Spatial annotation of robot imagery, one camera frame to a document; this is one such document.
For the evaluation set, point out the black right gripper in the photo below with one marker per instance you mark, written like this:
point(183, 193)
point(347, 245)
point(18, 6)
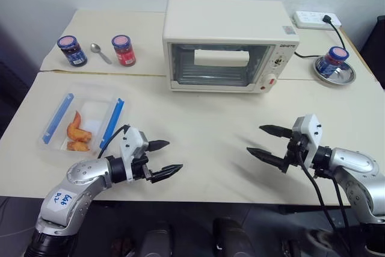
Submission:
point(296, 154)

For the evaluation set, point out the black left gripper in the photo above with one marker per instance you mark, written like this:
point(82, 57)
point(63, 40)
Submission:
point(139, 170)

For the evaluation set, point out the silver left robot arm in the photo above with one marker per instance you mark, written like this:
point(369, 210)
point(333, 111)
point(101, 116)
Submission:
point(87, 172)

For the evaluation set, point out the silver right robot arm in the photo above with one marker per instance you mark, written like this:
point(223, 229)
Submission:
point(355, 163)

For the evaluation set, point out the white toaster oven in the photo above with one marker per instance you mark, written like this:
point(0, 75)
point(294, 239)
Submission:
point(222, 28)

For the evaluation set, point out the orange chicken wing piece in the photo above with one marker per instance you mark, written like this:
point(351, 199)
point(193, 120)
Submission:
point(75, 122)
point(81, 136)
point(76, 146)

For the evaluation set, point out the round metal plate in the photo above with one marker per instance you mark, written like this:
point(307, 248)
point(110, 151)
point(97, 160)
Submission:
point(343, 76)

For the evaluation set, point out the blue label jam jar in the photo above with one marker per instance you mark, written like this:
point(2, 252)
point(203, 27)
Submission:
point(332, 60)
point(73, 52)

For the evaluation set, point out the clear container with blue clips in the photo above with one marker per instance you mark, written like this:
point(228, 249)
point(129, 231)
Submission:
point(57, 141)

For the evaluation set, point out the white sticker with blue writing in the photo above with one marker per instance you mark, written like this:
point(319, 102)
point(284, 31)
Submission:
point(61, 201)

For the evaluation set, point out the red label jam jar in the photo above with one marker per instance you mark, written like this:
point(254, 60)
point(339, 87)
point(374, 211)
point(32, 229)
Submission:
point(124, 51)

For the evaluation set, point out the metal spoon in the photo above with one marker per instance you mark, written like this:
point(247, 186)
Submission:
point(97, 48)

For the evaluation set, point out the white power strip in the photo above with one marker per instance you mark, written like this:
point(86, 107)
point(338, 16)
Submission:
point(309, 19)

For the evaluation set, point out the black power plug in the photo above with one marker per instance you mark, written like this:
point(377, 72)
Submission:
point(328, 20)

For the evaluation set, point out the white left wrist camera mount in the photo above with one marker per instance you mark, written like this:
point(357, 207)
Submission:
point(132, 141)

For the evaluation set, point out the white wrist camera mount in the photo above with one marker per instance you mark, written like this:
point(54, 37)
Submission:
point(132, 141)
point(311, 136)

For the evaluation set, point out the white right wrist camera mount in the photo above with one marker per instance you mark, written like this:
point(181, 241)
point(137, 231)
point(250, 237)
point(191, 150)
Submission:
point(311, 136)

